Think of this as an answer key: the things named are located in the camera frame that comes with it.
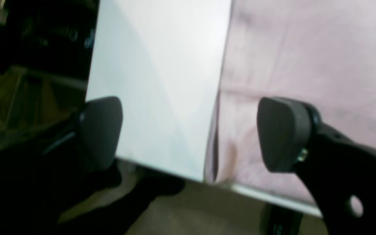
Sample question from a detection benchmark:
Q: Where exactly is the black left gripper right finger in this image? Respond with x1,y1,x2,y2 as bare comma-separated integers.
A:
257,97,376,235

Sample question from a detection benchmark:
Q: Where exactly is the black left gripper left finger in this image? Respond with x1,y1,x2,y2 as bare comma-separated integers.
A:
0,96,123,235

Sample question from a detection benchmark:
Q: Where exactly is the mauve t-shirt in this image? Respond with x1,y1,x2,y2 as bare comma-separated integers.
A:
205,0,376,204

